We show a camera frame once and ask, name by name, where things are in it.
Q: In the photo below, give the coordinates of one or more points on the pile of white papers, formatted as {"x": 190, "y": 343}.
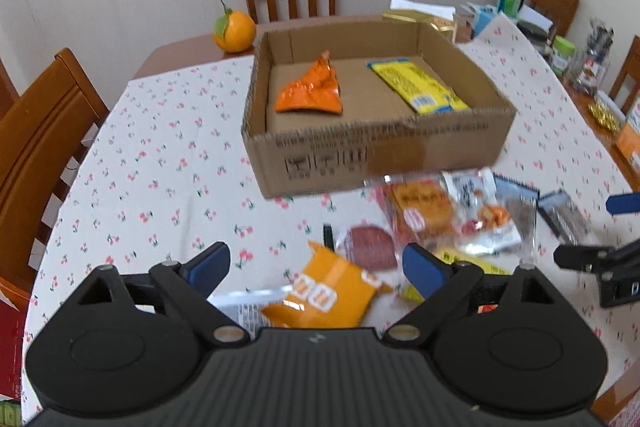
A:
{"x": 535, "y": 24}

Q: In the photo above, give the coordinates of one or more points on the orange and white box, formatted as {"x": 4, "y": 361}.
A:
{"x": 630, "y": 142}

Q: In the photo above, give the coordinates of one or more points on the red box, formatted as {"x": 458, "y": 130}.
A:
{"x": 9, "y": 347}

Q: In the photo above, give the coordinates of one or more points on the brown wooden door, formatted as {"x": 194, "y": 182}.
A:
{"x": 6, "y": 92}

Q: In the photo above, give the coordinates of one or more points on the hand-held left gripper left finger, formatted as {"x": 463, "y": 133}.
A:
{"x": 210, "y": 263}

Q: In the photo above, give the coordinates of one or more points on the gold tissue box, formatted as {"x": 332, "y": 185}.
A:
{"x": 440, "y": 24}

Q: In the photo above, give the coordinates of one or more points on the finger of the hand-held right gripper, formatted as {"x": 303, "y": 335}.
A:
{"x": 575, "y": 257}
{"x": 622, "y": 203}

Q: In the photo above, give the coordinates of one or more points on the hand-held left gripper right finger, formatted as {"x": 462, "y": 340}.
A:
{"x": 422, "y": 269}

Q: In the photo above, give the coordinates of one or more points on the white packet with food picture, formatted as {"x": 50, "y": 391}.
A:
{"x": 480, "y": 217}

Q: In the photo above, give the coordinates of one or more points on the silver and blue snack packet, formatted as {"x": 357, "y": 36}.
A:
{"x": 247, "y": 314}

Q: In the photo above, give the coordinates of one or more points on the clear packet of brown cake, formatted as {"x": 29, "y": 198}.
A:
{"x": 420, "y": 207}

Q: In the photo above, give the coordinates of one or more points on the gold wrapped candies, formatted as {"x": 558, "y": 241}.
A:
{"x": 605, "y": 117}

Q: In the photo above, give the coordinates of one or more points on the yellow blue-edged snack packet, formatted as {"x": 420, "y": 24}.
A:
{"x": 415, "y": 84}

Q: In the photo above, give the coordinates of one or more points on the clear jar of wrapped sweets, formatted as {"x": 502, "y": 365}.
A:
{"x": 592, "y": 62}

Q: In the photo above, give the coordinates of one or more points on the crumpled orange snack packet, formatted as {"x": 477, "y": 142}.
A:
{"x": 310, "y": 92}

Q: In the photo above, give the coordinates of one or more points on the green lid jar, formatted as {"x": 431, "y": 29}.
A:
{"x": 562, "y": 54}

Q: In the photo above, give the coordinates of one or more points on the dark silver snack packet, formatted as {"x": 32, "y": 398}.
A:
{"x": 522, "y": 212}
{"x": 562, "y": 212}

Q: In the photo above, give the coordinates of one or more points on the white cherry print tablecloth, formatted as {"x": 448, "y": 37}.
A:
{"x": 165, "y": 147}

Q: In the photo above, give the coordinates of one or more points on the tangerine with green leaf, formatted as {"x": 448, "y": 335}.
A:
{"x": 235, "y": 32}

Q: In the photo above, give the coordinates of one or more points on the clear packet of red slices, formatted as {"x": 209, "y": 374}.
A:
{"x": 370, "y": 244}

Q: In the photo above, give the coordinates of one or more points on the light blue carton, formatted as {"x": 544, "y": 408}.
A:
{"x": 485, "y": 22}

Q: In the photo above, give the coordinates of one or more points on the brown cardboard box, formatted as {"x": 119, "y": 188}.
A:
{"x": 320, "y": 162}

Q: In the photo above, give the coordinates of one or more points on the orange pillow snack packet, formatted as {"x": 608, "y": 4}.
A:
{"x": 325, "y": 292}

